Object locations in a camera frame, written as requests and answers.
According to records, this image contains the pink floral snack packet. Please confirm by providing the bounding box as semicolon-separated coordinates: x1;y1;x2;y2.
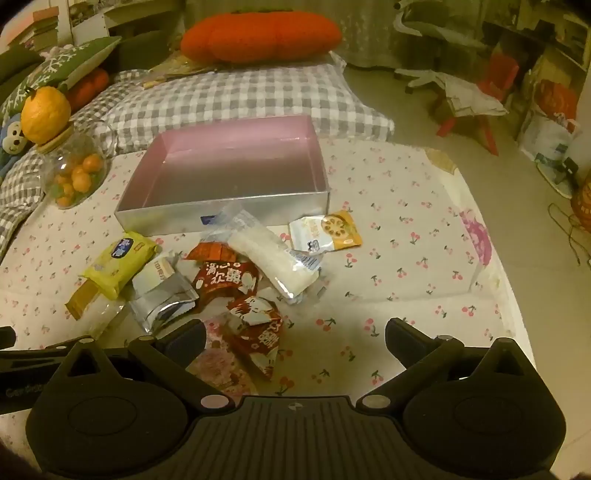
185;314;252;398

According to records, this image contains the white crumpled cloth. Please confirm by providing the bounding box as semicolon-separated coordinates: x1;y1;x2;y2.
434;71;509;118

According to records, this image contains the blue monkey plush toy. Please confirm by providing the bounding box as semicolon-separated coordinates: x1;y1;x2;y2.
0;113;35;178

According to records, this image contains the floor cable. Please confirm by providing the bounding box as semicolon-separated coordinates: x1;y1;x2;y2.
547;203;591;268

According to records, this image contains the silver box pink inside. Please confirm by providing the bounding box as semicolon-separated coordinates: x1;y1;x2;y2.
114;115;331;232

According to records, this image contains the small orange cushion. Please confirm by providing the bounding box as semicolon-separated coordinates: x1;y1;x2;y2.
65;67;112;114

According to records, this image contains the clear plastic bag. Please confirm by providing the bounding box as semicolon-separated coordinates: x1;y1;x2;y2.
143;51;218;88

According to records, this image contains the stack of boxes and books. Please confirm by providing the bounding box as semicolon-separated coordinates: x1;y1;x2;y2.
7;0;58;49

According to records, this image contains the yellow snack packet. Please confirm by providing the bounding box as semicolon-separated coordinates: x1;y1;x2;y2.
78;231;160;301

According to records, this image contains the glass jar orange-shaped lid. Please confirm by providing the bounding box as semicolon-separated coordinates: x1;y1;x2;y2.
21;85;114;210

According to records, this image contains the white orange lotus snack packet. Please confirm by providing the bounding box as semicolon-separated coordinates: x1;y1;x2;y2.
289;210;363;254

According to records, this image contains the cluster of small oranges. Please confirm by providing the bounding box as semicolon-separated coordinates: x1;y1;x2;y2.
51;154;103;208

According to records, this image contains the white bookshelf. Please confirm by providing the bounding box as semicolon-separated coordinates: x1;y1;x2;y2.
60;0;185;47

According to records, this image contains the white bag orange print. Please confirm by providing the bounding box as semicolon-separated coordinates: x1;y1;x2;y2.
517;78;585;162

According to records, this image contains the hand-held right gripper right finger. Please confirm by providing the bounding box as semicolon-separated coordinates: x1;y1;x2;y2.
355;318;539;411

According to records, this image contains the large orange pumpkin cushion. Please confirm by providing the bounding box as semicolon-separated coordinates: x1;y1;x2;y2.
180;11;341;63

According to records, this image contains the red white snack packet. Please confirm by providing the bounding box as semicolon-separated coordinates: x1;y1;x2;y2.
191;258;259;308
226;295;283;381

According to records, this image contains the cream and silver foil packet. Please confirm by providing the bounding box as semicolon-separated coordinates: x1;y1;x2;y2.
129;256;200;335

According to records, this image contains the grey checkered blanket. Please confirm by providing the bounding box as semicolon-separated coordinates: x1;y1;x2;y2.
0;69;153;261

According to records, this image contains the grey office chair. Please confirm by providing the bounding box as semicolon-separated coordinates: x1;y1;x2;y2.
392;0;490;93

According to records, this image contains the grey checkered pillow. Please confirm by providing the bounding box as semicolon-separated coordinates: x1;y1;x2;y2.
104;62;395;153

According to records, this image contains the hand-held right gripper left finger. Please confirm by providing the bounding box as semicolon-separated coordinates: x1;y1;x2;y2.
55;319;236;414

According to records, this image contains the dark desk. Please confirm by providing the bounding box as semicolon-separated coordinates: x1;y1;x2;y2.
482;18;591;65

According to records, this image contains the green snowflake cushion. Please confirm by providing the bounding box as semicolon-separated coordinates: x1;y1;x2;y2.
0;36;123;121

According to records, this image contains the dark green sofa cushion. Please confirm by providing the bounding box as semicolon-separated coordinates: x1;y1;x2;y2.
0;46;42;88

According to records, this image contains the red child chair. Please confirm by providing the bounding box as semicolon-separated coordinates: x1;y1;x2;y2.
436;53;520;155

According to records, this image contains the pink flower print mattress pad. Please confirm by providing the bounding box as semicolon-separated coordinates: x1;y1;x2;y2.
425;148;536;361

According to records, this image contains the gold brown snack packet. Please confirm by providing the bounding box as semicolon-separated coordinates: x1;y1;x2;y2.
65;277;98;322

